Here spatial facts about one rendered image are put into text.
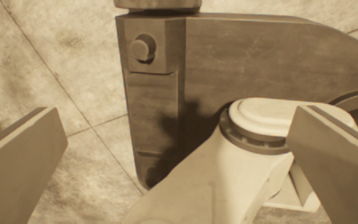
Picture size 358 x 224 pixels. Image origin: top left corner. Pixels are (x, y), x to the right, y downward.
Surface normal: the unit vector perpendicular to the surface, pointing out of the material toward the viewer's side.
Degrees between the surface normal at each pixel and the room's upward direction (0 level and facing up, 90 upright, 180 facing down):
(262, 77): 0
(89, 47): 0
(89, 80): 0
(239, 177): 90
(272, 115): 90
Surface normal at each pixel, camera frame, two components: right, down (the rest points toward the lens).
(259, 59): -0.18, 0.50
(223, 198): 0.00, -0.86
